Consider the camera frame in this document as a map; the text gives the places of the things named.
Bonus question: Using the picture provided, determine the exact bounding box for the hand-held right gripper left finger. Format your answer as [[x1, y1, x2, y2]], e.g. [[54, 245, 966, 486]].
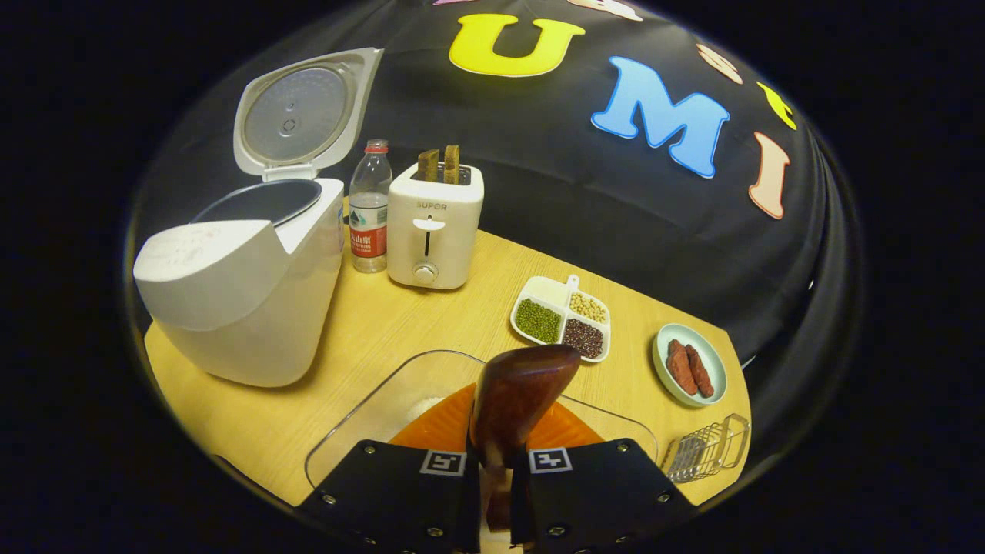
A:
[[295, 383, 482, 554]]

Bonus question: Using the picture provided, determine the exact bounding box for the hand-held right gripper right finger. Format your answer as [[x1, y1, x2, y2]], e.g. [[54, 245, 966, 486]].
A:
[[512, 400, 697, 554]]

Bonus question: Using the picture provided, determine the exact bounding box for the clear plastic rice container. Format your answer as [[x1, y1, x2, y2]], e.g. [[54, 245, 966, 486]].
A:
[[304, 350, 660, 489]]

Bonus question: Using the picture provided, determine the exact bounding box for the metal wire chopstick holder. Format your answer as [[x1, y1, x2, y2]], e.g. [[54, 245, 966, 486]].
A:
[[662, 413, 751, 484]]

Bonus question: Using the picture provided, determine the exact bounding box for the brown wooden spoon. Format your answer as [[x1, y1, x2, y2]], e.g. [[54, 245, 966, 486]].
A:
[[468, 344, 583, 532]]

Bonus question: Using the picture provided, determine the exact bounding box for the white rice cooker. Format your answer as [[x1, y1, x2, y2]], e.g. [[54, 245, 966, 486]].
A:
[[132, 48, 384, 388]]

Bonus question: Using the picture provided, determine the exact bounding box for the red meat slice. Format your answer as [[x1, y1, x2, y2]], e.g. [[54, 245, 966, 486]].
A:
[[666, 339, 699, 396], [685, 344, 715, 399]]

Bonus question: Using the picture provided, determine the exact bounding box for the dark red beans pile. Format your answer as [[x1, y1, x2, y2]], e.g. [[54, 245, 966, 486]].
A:
[[562, 319, 605, 359]]

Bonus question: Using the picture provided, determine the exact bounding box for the pale green plate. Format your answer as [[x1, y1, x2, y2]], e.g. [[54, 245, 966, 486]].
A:
[[652, 322, 728, 408]]

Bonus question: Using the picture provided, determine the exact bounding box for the green mung beans pile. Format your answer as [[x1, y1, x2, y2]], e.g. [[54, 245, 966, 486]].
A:
[[514, 299, 563, 344]]

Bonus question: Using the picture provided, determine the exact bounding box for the yellow soybeans pile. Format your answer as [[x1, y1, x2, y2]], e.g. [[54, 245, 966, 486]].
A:
[[569, 292, 609, 324]]

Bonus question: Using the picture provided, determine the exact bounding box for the white divided dish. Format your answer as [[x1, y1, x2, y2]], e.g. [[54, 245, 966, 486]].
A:
[[509, 275, 613, 364]]

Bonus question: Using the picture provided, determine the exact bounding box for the clear plastic water bottle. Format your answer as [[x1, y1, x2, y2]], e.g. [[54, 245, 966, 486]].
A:
[[349, 139, 393, 274]]

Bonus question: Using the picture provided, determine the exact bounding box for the white toaster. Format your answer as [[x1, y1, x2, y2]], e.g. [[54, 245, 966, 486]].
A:
[[386, 162, 486, 290]]

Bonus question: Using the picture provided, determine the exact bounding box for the black backdrop cloth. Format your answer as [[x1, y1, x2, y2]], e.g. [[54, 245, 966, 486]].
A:
[[129, 0, 866, 470]]

